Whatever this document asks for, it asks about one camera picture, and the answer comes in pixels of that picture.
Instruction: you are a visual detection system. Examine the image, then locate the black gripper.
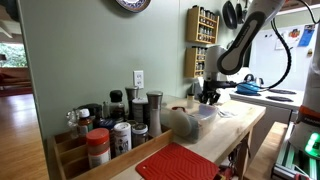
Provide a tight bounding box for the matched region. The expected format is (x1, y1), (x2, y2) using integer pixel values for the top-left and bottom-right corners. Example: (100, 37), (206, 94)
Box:
(199, 80), (224, 106)

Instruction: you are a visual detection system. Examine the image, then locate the small glass spice jar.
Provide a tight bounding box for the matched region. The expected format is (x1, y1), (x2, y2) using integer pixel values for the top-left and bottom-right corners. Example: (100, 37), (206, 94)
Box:
(186, 93), (195, 109)

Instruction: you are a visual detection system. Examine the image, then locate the crumpled white napkin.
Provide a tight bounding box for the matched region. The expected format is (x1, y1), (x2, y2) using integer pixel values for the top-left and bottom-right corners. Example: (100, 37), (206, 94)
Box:
(216, 109), (238, 119)

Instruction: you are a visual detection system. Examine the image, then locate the wooden butcher block cart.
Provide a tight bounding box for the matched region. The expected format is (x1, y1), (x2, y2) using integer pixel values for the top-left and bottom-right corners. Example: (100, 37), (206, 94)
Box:
(109, 99), (267, 180)

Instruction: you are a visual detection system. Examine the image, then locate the blue kettle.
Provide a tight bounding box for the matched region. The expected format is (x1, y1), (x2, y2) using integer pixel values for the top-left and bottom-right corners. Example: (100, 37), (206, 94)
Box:
(235, 73), (263, 96)

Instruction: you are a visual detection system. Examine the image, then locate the wooden spice rack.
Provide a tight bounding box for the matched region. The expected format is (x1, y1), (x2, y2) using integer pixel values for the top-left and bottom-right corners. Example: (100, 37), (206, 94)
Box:
(183, 46), (209, 79)
(185, 5), (220, 45)

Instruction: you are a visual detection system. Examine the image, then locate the black stove burner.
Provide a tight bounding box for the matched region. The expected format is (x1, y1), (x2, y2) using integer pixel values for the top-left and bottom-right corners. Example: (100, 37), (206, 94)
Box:
(237, 92), (263, 97)
(265, 95), (294, 103)
(267, 88), (298, 95)

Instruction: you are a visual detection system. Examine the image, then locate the steel electric kettle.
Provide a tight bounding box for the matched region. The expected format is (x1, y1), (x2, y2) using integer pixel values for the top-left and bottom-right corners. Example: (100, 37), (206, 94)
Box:
(254, 77), (265, 88)

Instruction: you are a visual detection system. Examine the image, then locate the steel pepper grinder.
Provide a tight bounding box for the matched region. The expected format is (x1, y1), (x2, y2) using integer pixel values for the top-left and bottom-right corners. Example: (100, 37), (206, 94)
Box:
(146, 90), (164, 138)

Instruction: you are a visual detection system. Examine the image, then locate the white refrigerator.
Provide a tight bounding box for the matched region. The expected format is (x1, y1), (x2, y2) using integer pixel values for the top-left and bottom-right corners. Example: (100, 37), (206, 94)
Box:
(251, 24), (316, 92)

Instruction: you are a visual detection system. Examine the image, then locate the white electric stove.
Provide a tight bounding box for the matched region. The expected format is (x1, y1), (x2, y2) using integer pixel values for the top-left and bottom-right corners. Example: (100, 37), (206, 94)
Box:
(226, 67), (305, 158)

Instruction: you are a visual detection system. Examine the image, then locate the grey spice canister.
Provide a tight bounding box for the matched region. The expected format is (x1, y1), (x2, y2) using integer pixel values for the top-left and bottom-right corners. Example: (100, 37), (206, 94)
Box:
(132, 97), (149, 124)

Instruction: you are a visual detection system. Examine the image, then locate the red silicone mat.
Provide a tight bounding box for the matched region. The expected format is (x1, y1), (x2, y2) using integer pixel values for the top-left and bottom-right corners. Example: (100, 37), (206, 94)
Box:
(134, 142), (220, 180)

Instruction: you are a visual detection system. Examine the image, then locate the dark steel grinder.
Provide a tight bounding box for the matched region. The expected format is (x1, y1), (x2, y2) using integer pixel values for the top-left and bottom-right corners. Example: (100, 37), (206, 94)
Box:
(124, 86), (140, 121)

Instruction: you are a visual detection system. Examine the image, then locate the silver lid glass jar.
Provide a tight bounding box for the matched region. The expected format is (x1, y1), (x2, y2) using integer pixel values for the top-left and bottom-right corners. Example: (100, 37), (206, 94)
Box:
(131, 123), (149, 149)

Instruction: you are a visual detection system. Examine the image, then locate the black frying pan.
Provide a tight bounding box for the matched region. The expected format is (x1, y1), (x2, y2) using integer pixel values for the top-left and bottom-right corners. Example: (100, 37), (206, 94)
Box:
(235, 0), (245, 25)
(222, 0), (238, 30)

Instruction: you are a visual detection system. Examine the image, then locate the white paper sheet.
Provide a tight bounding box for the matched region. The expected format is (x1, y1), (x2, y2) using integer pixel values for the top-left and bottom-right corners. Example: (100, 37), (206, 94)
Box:
(274, 35), (288, 51)

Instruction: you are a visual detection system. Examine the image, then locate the black cap glass bottle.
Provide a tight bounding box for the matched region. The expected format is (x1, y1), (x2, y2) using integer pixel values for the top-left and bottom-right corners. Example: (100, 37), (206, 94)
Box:
(109, 89), (126, 123)

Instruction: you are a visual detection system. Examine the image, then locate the white printed shaker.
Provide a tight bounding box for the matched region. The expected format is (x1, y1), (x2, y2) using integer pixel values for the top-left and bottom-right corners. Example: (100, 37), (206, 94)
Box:
(113, 121), (133, 157)

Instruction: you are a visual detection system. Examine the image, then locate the slim small bottle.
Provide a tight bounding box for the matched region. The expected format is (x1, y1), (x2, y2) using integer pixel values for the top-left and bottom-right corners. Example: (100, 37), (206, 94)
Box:
(101, 101), (110, 120)

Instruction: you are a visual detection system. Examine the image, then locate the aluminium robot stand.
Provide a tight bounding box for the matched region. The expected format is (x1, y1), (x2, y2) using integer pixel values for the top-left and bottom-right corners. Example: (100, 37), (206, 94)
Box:
(271, 139), (320, 180)

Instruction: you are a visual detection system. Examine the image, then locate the blue lid jar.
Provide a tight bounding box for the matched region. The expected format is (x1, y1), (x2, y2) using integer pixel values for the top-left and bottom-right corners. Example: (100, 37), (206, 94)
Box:
(98, 119), (116, 132)

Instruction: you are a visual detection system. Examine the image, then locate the colourful fridge picture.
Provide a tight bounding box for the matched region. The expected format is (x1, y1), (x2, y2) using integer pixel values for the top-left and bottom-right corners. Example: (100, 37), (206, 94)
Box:
(288, 28), (301, 40)

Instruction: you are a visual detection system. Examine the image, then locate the black lid jar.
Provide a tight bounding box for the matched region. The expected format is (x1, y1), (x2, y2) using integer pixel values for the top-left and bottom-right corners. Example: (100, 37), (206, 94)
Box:
(78, 103), (103, 128)

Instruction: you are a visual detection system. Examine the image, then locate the blue paper sheet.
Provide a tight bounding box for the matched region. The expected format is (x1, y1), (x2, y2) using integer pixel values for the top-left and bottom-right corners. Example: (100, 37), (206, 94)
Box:
(297, 24), (316, 48)

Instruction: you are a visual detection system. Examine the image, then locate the wooden spice tray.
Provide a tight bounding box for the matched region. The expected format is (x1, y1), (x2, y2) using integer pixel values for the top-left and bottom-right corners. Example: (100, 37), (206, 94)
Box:
(46, 128), (174, 180)

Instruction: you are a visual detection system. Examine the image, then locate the orange lid spice jar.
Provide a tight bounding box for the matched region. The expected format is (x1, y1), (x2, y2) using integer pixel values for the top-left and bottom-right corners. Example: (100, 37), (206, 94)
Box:
(85, 127), (112, 169)

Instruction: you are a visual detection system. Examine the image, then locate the white cap red spice bottle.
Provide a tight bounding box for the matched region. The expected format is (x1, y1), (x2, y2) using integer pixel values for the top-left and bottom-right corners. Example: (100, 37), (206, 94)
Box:
(77, 108), (94, 138)

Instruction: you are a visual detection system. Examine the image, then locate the clear glass bottle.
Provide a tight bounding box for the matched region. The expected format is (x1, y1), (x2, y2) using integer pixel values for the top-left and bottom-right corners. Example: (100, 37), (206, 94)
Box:
(66, 109), (80, 139)

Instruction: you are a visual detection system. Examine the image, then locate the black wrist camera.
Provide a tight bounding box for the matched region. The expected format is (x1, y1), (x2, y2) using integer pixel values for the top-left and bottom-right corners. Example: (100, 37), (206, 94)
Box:
(218, 80), (239, 90)

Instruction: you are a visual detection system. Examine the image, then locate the white wall outlet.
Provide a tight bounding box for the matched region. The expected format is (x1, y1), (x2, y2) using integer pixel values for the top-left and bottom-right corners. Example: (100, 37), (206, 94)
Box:
(133, 69), (145, 90)

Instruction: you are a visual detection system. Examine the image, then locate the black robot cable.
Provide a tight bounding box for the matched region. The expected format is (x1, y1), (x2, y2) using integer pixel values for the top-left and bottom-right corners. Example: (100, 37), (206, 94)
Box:
(256, 18), (293, 90)

